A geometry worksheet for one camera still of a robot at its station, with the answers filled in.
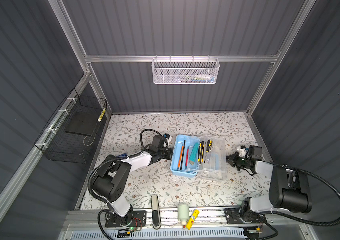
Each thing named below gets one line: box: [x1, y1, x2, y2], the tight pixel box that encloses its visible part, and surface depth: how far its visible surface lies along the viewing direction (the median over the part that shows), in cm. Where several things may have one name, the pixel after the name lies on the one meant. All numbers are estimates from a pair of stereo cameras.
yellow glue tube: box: [186, 209, 200, 230], surface depth 73 cm
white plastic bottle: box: [177, 204, 190, 227], surface depth 71 cm
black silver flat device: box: [151, 194, 162, 230], surface depth 74 cm
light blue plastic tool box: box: [170, 134, 227, 181], surface depth 93 cm
